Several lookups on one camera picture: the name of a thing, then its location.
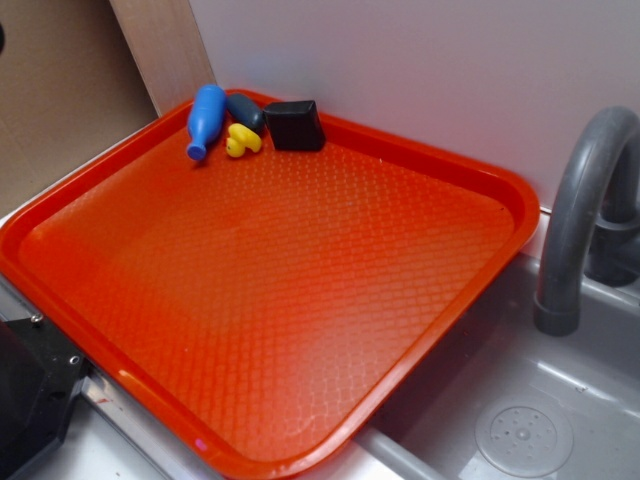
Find grey toy sink basin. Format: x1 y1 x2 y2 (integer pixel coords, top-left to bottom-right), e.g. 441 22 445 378
357 255 639 479

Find yellow rubber duck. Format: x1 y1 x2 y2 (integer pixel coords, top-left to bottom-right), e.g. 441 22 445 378
225 123 262 158

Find dark blue oval toy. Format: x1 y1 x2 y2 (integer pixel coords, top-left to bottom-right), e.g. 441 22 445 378
226 93 265 135

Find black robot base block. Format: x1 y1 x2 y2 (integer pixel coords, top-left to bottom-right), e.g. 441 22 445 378
1 316 89 479

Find wooden board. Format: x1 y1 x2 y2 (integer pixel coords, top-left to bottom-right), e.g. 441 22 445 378
110 0 216 115

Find blue toy bottle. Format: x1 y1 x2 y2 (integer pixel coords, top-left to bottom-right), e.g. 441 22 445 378
186 84 226 161

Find grey toy faucet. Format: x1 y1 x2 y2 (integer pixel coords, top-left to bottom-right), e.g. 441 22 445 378
534 106 639 336

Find orange plastic tray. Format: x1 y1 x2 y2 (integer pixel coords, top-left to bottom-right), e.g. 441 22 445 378
1 104 539 479

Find round grey sink drain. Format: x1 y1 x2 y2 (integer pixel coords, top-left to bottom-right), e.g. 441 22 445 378
475 396 574 478

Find black box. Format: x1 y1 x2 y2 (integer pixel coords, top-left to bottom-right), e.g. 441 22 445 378
263 100 326 151

